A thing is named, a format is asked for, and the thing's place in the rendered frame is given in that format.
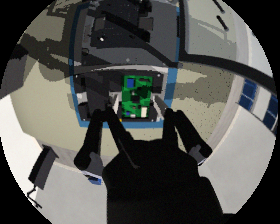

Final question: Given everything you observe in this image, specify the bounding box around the green circuit board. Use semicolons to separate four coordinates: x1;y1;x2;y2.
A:
122;75;153;117

